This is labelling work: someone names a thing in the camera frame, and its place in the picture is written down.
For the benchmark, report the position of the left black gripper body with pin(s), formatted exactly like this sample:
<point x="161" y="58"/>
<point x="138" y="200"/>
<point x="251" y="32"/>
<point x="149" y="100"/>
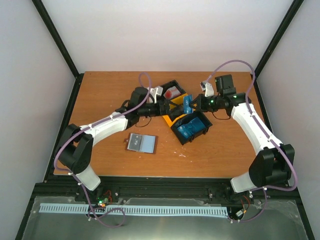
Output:
<point x="159" y="111"/>

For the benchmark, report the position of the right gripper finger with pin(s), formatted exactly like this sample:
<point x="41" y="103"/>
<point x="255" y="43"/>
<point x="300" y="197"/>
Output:
<point x="194" y="106"/>
<point x="195" y="99"/>

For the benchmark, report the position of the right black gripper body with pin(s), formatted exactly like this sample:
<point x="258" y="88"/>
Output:
<point x="210" y="106"/>

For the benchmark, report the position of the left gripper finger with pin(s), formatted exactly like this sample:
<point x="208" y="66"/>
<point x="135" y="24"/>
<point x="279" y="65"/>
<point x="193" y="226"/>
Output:
<point x="174" y="105"/>
<point x="176" y="112"/>

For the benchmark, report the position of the blue credit card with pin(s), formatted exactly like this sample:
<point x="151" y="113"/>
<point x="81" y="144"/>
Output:
<point x="191" y="128"/>
<point x="186" y="104"/>

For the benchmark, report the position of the brown leather card holder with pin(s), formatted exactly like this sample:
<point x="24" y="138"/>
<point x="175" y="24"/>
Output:
<point x="149" y="144"/>

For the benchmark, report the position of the black credit card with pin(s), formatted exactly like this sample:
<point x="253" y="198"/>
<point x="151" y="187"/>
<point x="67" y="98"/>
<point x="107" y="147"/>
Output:
<point x="135" y="142"/>

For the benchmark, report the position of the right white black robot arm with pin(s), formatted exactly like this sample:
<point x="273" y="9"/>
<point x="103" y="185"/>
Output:
<point x="273" y="163"/>

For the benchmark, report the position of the black right card bin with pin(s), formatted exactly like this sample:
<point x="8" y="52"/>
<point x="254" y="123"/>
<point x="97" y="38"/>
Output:
<point x="187" y="118"/>

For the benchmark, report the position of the black card bin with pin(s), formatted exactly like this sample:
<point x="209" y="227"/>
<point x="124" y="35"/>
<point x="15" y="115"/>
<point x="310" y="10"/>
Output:
<point x="170" y="84"/>
<point x="187" y="118"/>

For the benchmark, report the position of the yellow middle card bin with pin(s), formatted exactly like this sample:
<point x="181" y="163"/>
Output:
<point x="166" y="118"/>

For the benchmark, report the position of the red white credit card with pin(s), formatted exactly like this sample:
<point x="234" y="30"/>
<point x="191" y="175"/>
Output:
<point x="172" y="93"/>

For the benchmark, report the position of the black left card bin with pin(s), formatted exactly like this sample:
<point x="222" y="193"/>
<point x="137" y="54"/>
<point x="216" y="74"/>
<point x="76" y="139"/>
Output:
<point x="170" y="84"/>

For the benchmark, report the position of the small electronics board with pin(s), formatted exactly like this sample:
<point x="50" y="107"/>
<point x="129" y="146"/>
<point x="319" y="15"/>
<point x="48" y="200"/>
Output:
<point x="105" y="199"/>

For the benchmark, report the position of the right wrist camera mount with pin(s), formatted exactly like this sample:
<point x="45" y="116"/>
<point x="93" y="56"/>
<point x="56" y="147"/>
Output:
<point x="207" y="88"/>

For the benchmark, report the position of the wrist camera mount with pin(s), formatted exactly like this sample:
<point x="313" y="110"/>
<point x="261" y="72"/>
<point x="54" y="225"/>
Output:
<point x="207" y="88"/>
<point x="154" y="94"/>

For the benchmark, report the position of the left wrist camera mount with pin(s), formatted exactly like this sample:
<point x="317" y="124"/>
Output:
<point x="154" y="94"/>

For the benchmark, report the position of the right black frame post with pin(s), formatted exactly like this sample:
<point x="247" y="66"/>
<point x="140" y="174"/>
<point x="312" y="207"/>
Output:
<point x="282" y="28"/>

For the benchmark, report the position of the black frame post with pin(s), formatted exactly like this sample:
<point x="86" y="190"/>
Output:
<point x="282" y="28"/>
<point x="48" y="22"/>

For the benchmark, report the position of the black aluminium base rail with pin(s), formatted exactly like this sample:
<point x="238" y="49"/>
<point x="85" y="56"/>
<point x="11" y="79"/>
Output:
<point x="209" y="190"/>

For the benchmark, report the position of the light blue cable duct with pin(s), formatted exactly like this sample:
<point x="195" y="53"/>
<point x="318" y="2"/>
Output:
<point x="137" y="210"/>

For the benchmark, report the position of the left black frame post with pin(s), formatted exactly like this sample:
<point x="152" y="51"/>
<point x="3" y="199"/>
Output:
<point x="48" y="22"/>

